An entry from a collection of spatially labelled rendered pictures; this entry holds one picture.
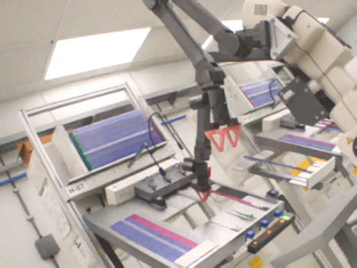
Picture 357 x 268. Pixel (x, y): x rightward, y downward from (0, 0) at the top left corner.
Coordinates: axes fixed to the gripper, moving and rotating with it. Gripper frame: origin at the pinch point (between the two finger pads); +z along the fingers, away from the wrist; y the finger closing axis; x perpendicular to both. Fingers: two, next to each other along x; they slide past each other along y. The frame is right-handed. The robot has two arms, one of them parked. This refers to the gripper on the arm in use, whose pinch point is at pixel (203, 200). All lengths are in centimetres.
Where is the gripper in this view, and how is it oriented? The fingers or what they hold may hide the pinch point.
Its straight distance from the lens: 194.1
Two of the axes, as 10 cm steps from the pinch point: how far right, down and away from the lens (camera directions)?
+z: 0.4, 9.3, 3.7
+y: -6.4, 3.1, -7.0
